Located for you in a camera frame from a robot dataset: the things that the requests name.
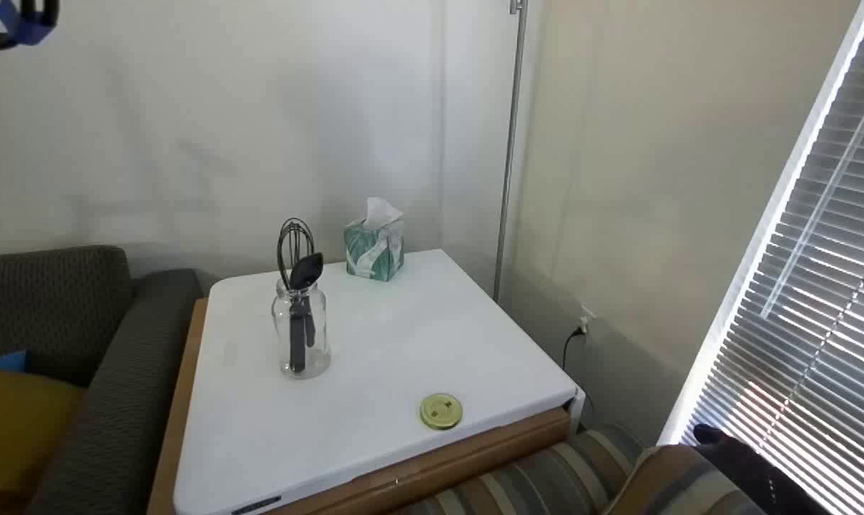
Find metal whisk with black handle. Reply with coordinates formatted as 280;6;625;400
276;214;318;378

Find robot arm silver white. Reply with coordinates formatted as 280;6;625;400
0;0;60;51

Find teal white tissue box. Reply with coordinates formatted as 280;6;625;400
343;198;407;281

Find white board table top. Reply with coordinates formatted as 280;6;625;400
173;248;583;515

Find black spoon utensil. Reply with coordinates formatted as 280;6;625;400
288;252;324;375

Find clear glass jar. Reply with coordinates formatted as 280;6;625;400
271;287;333;378

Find round yellow-green lid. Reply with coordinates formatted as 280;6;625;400
419;391;463;428

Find grey vertical pole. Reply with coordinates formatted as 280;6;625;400
492;0;526;299

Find striped armchair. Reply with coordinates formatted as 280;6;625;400
391;428;763;515

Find dark grey sofa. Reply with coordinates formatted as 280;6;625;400
0;245;204;515

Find white window blinds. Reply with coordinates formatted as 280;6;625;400
662;0;864;515

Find blue cushion corner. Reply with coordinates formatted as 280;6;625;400
0;348;30;371

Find yellow cushion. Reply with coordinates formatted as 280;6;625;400
0;370;84;493

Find black power cable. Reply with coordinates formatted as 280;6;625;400
562;324;589;371

